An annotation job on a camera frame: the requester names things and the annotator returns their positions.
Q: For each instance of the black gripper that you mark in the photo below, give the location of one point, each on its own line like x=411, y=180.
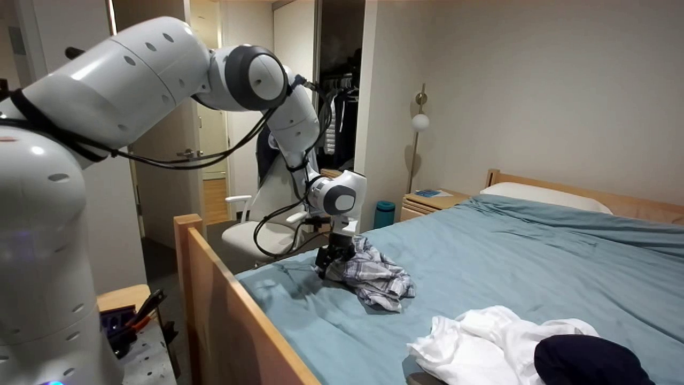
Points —
x=334, y=254

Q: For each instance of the checked plaid shirt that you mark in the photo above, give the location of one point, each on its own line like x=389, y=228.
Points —
x=376, y=281

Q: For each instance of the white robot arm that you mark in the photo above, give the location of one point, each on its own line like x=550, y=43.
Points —
x=67, y=187

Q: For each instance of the teal water bottle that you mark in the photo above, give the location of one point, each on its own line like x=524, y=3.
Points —
x=382, y=214

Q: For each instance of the white office chair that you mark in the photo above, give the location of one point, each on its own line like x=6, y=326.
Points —
x=272, y=222

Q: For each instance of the wooden nightstand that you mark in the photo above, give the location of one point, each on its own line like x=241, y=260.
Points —
x=428, y=203

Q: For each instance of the white globe floor lamp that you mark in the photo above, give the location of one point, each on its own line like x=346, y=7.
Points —
x=420, y=122

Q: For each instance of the hanging clothes in closet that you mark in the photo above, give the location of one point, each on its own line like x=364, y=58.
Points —
x=337, y=118

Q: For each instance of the white crumpled cloth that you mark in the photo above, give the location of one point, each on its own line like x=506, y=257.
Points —
x=488, y=347

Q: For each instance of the white pillow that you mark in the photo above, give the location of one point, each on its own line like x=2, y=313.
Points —
x=545, y=196

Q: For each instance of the wooden cart with tools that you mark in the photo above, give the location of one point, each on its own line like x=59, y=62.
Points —
x=133, y=328

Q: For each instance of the dark navy cloth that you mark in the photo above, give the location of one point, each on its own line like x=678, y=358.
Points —
x=586, y=360

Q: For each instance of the blue bed sheet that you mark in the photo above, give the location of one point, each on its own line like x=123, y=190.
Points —
x=622, y=276

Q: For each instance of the wooden bed frame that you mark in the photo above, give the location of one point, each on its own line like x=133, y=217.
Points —
x=235, y=343

